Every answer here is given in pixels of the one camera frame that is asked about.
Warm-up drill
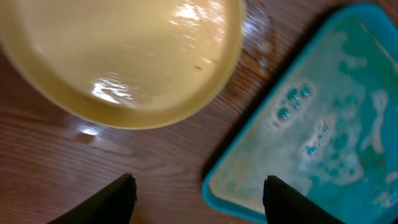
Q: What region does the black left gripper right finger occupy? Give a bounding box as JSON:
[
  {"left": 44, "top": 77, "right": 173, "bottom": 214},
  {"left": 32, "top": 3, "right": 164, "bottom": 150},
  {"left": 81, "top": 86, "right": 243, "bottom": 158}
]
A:
[{"left": 262, "top": 175, "right": 343, "bottom": 224}]

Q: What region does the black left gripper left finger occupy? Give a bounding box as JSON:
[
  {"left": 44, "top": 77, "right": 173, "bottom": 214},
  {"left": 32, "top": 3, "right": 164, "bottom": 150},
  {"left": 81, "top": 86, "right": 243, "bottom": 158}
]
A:
[{"left": 49, "top": 174, "right": 137, "bottom": 224}]

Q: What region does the yellow-green plate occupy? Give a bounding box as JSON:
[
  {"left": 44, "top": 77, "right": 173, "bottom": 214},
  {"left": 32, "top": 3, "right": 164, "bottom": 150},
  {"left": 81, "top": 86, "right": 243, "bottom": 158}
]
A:
[{"left": 1, "top": 0, "right": 246, "bottom": 129}]

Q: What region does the teal plastic tray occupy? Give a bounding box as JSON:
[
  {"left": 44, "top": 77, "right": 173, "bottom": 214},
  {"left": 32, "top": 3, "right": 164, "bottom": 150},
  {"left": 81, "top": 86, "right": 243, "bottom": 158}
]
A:
[{"left": 201, "top": 3, "right": 397, "bottom": 223}]

